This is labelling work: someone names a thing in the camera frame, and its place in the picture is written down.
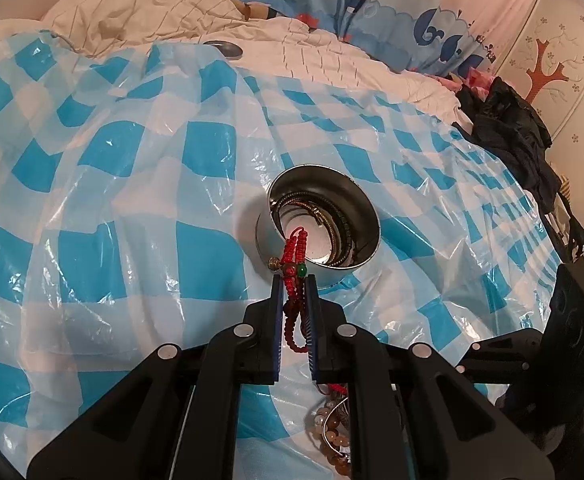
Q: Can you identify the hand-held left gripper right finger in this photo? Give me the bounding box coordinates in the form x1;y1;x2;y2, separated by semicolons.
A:
308;275;555;480

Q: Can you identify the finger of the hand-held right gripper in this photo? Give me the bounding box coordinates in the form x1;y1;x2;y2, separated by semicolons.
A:
457;329;548;386

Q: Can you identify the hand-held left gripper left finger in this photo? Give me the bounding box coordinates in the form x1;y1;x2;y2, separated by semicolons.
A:
26;275;284;480

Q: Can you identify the red beaded bracelet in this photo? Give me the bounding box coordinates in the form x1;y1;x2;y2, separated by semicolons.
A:
267;226;318;356

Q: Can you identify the round metal bowl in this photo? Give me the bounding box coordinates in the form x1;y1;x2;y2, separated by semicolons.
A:
254;164;382;288

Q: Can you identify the bundle of dark bangles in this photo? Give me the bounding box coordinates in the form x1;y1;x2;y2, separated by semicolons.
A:
272;199;360;266

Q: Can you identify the blue white checkered plastic sheet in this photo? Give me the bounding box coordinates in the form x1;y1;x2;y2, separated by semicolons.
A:
0;30;565;480

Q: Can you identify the black clothes pile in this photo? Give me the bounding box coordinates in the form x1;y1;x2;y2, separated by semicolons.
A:
454;76;584;261

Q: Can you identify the pink cloth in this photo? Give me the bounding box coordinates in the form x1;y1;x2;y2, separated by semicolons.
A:
439;70;495;98

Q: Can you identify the small round metal lid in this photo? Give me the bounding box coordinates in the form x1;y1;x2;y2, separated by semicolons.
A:
203;39;243;58

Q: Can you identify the blue whale print fabric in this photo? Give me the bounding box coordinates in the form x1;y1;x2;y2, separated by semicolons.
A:
164;0;498;76

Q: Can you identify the white duvet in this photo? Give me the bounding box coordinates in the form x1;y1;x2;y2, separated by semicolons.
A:
0;0;473;126

